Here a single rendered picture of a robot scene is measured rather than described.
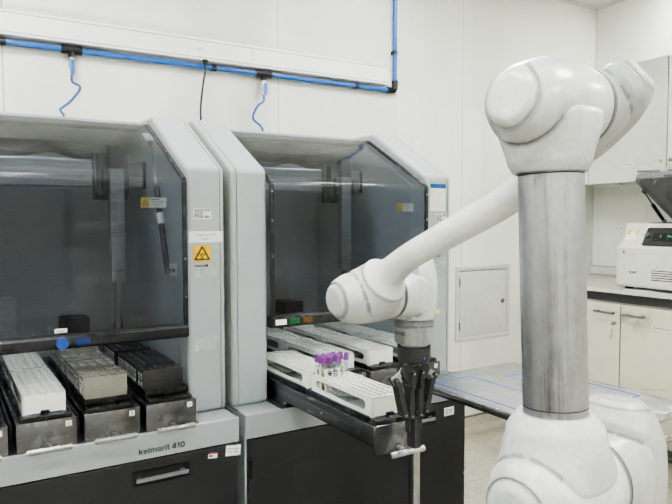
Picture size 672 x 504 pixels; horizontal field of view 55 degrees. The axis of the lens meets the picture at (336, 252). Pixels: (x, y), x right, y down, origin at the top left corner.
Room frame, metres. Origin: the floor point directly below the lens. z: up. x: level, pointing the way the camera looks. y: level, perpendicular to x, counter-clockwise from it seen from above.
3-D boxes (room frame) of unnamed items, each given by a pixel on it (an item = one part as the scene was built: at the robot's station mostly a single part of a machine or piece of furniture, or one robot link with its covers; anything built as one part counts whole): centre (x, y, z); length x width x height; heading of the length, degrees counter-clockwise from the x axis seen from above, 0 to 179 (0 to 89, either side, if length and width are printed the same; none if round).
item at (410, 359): (1.47, -0.18, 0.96); 0.08 x 0.07 x 0.09; 122
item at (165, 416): (1.97, 0.60, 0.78); 0.73 x 0.14 x 0.09; 32
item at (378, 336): (2.31, -0.20, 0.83); 0.30 x 0.10 x 0.06; 32
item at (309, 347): (2.15, 0.06, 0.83); 0.30 x 0.10 x 0.06; 32
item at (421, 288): (1.46, -0.17, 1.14); 0.13 x 0.11 x 0.16; 130
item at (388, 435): (1.79, 0.02, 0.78); 0.73 x 0.14 x 0.09; 32
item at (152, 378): (1.77, 0.48, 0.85); 0.12 x 0.02 x 0.06; 122
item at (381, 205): (2.30, 0.07, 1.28); 0.61 x 0.51 x 0.63; 122
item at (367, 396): (1.68, -0.05, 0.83); 0.30 x 0.10 x 0.06; 32
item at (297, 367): (1.95, 0.12, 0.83); 0.30 x 0.10 x 0.06; 32
